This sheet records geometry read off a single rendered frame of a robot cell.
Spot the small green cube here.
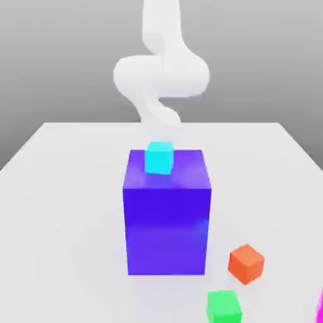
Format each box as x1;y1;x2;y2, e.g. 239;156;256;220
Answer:
206;290;244;323

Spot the small cyan cube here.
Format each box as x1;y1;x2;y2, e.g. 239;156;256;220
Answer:
144;141;175;175

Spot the small orange cube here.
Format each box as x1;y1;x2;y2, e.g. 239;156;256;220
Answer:
227;244;266;286

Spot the small magenta cube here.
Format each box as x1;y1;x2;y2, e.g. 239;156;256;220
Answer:
315;288;323;323

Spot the large purple box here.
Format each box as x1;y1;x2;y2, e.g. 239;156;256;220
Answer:
122;148;213;276

